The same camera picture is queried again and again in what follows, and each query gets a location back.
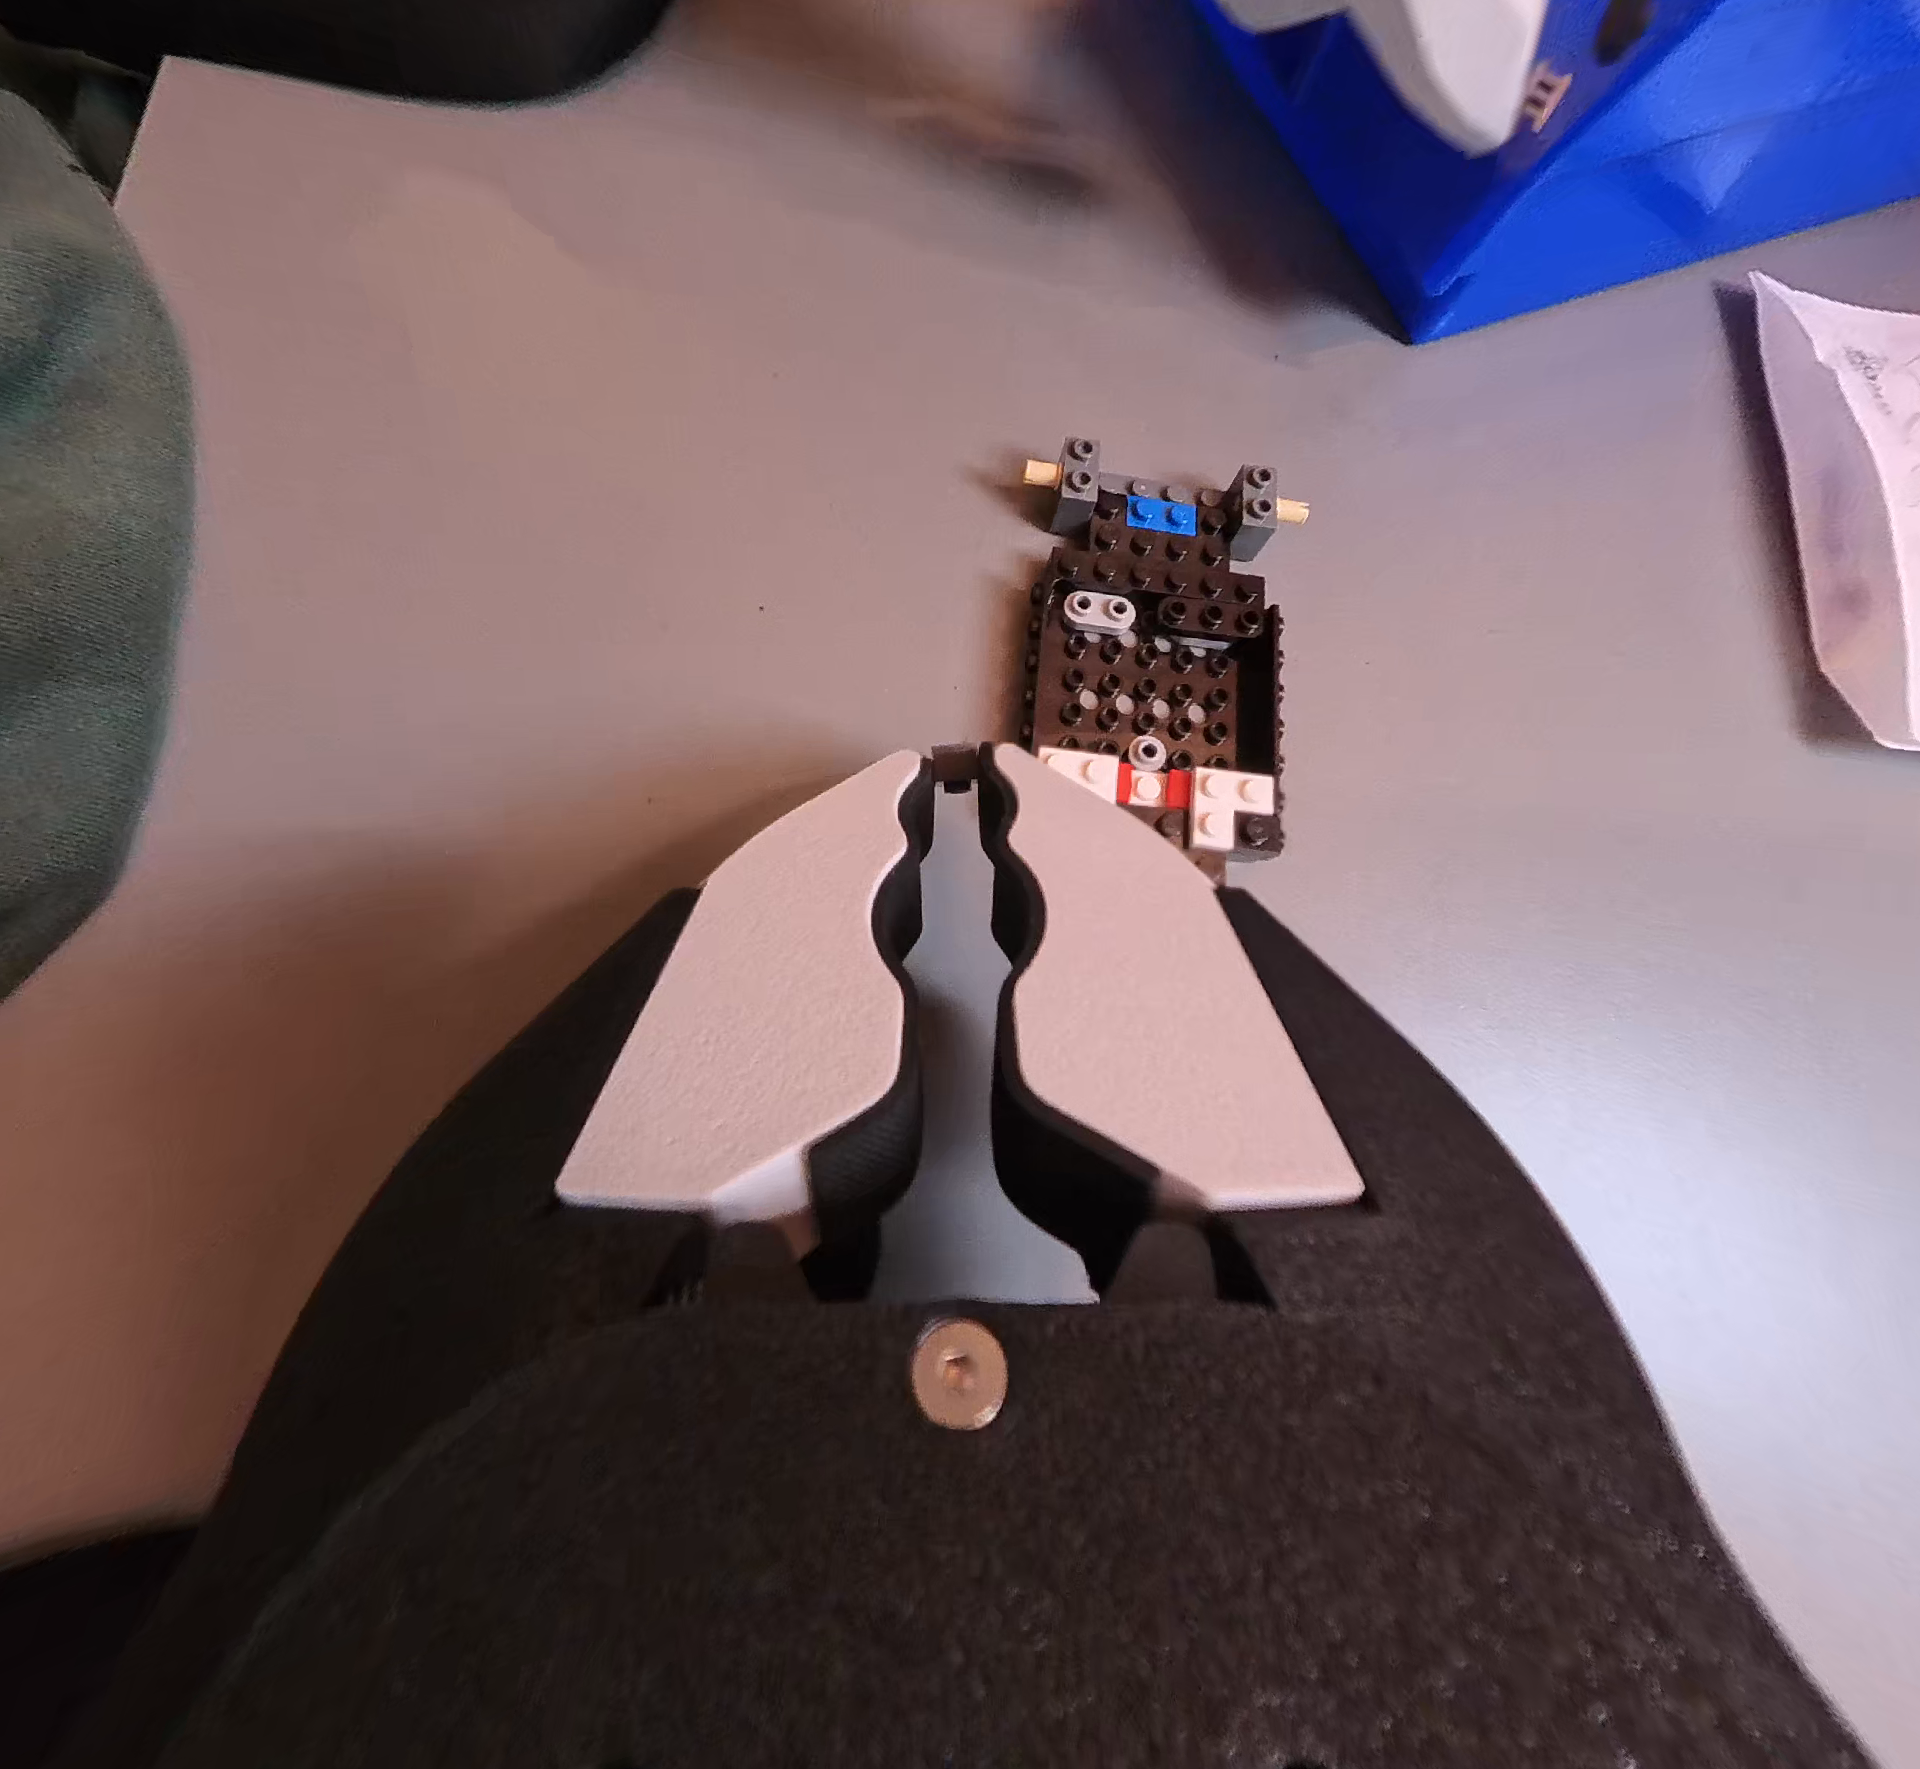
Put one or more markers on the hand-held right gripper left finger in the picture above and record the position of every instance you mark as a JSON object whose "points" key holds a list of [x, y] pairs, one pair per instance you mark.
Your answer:
{"points": [[720, 1049]]}

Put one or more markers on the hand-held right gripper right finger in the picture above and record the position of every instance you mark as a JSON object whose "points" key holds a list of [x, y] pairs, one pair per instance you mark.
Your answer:
{"points": [[1186, 1049]]}

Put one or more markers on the blue plastic bin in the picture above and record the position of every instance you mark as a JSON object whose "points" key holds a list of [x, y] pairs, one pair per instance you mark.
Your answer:
{"points": [[1772, 121]]}

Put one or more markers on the black lego car chassis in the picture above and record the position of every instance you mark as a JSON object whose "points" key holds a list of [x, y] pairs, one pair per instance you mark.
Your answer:
{"points": [[1171, 674]]}

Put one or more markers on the white printed paper bag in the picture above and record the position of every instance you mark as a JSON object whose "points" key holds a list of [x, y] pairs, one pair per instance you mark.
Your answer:
{"points": [[1862, 510]]}

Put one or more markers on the person's torso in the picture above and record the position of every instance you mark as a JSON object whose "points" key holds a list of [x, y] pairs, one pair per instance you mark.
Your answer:
{"points": [[75, 540]]}

